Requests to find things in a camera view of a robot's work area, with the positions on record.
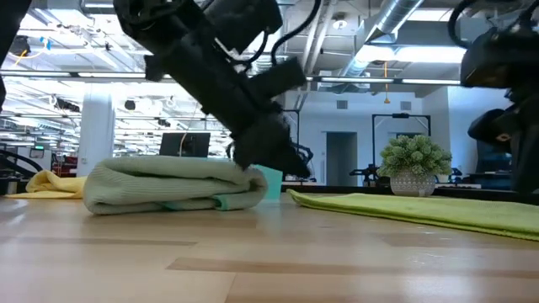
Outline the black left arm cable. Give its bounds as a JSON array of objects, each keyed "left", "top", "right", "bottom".
[{"left": 269, "top": 0, "right": 323, "bottom": 67}]

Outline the grey door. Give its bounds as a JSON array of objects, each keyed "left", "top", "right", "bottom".
[{"left": 325, "top": 130, "right": 359, "bottom": 187}]

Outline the artificial plant in patterned pot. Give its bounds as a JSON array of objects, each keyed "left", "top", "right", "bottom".
[{"left": 376, "top": 133, "right": 454, "bottom": 198}]

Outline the dark desk monitor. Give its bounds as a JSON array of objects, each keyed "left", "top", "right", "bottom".
[{"left": 476, "top": 141, "right": 513, "bottom": 190}]

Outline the slanted silver ventilation duct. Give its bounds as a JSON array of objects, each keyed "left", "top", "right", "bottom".
[{"left": 336, "top": 0, "right": 426, "bottom": 79}]

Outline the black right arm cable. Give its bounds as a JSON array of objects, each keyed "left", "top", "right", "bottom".
[{"left": 446, "top": 0, "right": 483, "bottom": 50}]

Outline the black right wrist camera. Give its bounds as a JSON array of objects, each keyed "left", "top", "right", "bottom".
[{"left": 459, "top": 20, "right": 539, "bottom": 90}]

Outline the pale green microfiber towel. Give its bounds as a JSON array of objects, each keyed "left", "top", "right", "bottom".
[{"left": 82, "top": 155, "right": 270, "bottom": 216}]

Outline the black computer monitor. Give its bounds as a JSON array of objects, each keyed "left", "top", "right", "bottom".
[{"left": 158, "top": 131, "right": 211, "bottom": 158}]

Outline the lime green microfiber towel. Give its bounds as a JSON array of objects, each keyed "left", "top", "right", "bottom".
[{"left": 286, "top": 188, "right": 539, "bottom": 243}]

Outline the yellow microfiber towel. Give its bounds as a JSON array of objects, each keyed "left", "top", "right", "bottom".
[{"left": 3, "top": 169, "right": 88, "bottom": 200}]

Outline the white building pillar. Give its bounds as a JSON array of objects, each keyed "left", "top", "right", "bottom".
[{"left": 77, "top": 83, "right": 116, "bottom": 178}]

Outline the red tool cabinet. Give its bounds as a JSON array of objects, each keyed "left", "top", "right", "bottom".
[{"left": 52, "top": 154, "right": 79, "bottom": 177}]

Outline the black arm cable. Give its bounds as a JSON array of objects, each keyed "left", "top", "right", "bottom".
[
  {"left": 269, "top": 0, "right": 323, "bottom": 67},
  {"left": 446, "top": 0, "right": 483, "bottom": 50}
]

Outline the black keyboard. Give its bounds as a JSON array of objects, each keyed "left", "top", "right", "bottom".
[{"left": 280, "top": 183, "right": 539, "bottom": 204}]

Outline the teal translucent plastic bin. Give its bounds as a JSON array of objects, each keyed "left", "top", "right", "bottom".
[{"left": 252, "top": 163, "right": 284, "bottom": 201}]

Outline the yellow hanging cord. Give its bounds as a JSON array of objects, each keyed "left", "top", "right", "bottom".
[{"left": 382, "top": 61, "right": 392, "bottom": 105}]

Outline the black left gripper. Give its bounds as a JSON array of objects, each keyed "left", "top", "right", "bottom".
[{"left": 144, "top": 27, "right": 313, "bottom": 180}]

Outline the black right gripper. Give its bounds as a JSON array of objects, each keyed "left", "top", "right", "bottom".
[{"left": 467, "top": 86, "right": 539, "bottom": 195}]

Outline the black ceiling cable reel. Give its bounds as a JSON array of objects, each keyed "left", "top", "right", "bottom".
[{"left": 7, "top": 35, "right": 31, "bottom": 58}]

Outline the long ceiling light rail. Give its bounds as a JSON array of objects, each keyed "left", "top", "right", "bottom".
[{"left": 0, "top": 70, "right": 462, "bottom": 85}]

